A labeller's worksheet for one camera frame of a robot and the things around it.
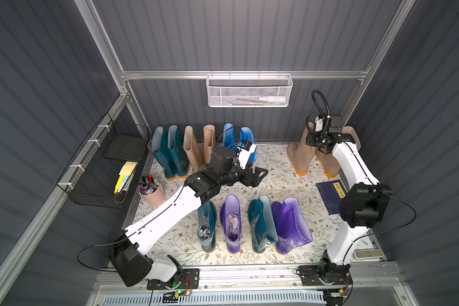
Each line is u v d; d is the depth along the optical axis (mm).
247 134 893
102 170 747
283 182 1025
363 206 503
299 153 1011
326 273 670
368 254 755
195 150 874
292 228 638
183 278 727
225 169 542
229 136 985
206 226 629
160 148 839
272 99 926
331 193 962
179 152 806
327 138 658
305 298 702
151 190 866
